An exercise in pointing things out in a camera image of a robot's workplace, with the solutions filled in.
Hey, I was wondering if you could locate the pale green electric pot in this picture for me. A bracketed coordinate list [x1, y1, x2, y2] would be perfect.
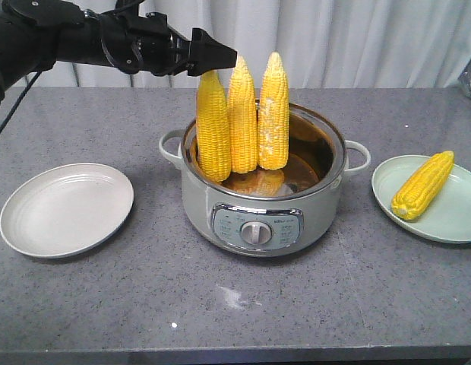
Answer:
[159, 104, 371, 257]

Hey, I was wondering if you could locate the green round plate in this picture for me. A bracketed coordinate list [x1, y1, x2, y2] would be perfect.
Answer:
[371, 154, 471, 244]

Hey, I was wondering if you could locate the yellow corn cob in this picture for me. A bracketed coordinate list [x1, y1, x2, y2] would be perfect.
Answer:
[258, 52, 289, 170]
[227, 56, 258, 173]
[391, 151, 454, 221]
[196, 71, 231, 183]

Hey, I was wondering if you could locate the beige round plate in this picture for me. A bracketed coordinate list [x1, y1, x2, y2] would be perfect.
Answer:
[0, 163, 134, 259]

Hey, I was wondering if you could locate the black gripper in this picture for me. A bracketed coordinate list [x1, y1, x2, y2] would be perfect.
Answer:
[100, 11, 236, 77]

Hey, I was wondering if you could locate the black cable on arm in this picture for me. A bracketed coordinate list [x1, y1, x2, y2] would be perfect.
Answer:
[0, 71, 43, 145]

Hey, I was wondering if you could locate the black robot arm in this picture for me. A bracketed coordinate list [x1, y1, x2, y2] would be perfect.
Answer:
[0, 1, 237, 105]

